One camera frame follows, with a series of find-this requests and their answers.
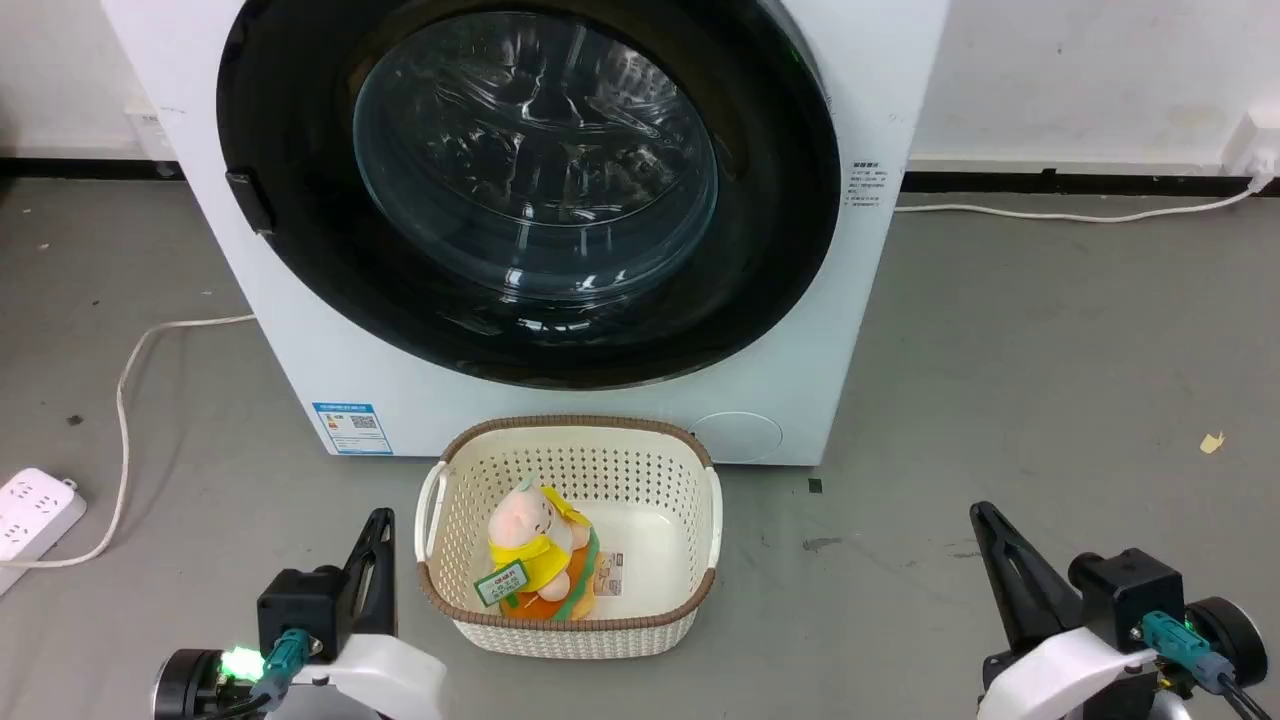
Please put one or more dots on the green white toy tag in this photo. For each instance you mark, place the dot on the green white toy tag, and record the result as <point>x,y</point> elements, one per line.
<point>502,584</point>

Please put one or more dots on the pink pig plush toy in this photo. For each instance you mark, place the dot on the pink pig plush toy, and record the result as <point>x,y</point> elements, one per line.
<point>535,545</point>

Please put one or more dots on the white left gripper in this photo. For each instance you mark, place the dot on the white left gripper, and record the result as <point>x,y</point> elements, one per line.
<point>385,675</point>

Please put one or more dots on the round white filter cover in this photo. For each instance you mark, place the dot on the round white filter cover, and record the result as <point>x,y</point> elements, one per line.
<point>740,437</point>

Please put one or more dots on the white wall socket box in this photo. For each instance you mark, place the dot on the white wall socket box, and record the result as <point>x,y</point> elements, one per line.
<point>148,135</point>

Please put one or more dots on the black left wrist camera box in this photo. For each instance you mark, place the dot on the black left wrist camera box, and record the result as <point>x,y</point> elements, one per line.
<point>300,610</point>

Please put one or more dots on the white front-load washing machine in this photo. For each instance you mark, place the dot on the white front-load washing machine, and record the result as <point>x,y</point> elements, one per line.
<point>330,340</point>

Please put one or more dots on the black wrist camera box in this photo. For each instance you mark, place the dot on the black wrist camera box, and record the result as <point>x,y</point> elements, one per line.
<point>300,610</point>
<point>1130,595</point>

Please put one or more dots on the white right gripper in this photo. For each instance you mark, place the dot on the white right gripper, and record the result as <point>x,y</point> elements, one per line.
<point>1070,675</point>

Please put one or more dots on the white power strip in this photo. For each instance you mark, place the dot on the white power strip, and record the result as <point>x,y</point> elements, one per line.
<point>30,515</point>

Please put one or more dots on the beige tape scrap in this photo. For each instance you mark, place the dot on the beige tape scrap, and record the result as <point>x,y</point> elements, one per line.
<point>1212,442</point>

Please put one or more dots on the round black glass washer door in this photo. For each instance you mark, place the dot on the round black glass washer door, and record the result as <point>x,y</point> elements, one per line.
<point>300,250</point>

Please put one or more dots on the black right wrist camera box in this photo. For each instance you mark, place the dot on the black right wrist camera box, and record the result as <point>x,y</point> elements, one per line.
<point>1130,595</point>

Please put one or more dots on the cream perforated laundry basket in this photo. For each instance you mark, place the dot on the cream perforated laundry basket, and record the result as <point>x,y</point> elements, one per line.
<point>660,520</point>

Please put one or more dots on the small text warning label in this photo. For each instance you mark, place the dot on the small text warning label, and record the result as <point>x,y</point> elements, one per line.
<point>870,187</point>

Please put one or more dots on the blue energy label sticker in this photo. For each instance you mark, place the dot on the blue energy label sticker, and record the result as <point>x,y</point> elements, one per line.
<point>351,428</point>

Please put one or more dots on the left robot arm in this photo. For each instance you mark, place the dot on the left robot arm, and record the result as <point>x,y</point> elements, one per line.
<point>185,685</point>

